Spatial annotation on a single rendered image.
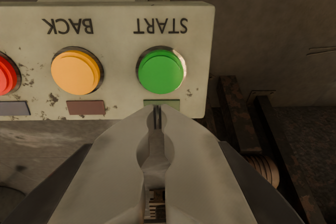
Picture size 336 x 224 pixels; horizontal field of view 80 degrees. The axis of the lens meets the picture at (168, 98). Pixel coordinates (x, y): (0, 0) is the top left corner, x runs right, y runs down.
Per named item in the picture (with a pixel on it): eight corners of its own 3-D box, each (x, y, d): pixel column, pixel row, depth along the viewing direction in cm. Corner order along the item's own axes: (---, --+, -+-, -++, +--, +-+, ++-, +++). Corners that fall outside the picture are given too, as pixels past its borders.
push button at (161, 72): (181, 87, 20) (183, 95, 18) (141, 87, 20) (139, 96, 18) (183, 46, 18) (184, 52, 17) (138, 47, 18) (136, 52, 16)
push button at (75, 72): (105, 87, 20) (100, 96, 18) (64, 88, 20) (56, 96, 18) (99, 47, 18) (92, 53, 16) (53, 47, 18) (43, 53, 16)
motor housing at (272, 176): (235, 91, 109) (271, 197, 73) (194, 91, 108) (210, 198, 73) (242, 72, 99) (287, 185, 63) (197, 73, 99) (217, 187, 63)
